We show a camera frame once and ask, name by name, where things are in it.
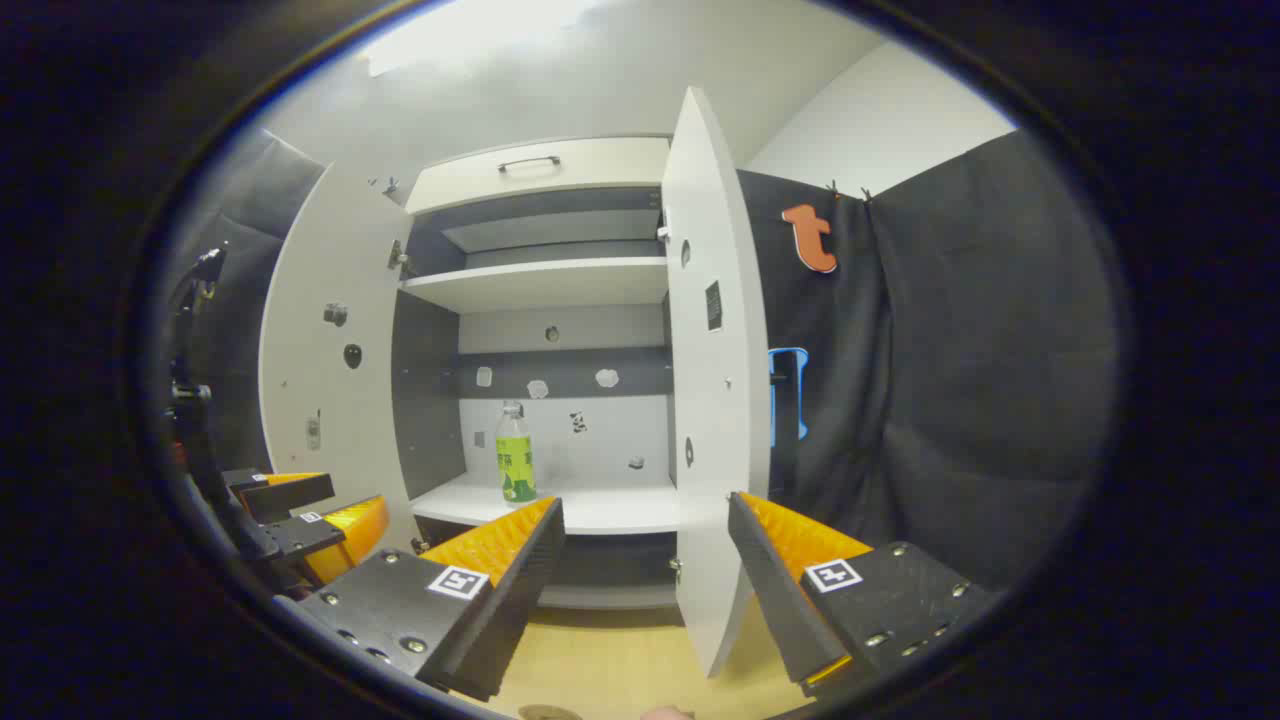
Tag green bottle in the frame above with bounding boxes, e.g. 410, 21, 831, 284
496, 400, 538, 504

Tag white cabinet door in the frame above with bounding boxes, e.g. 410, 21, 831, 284
258, 160, 426, 556
660, 86, 771, 679

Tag white grey cabinet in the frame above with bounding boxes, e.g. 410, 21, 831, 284
390, 135, 691, 611

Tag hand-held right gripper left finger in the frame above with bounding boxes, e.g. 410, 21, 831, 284
297, 497, 566, 703

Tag black backdrop cloth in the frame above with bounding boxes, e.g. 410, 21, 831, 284
175, 128, 1121, 591

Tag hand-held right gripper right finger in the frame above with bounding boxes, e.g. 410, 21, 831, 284
727, 491, 1001, 699

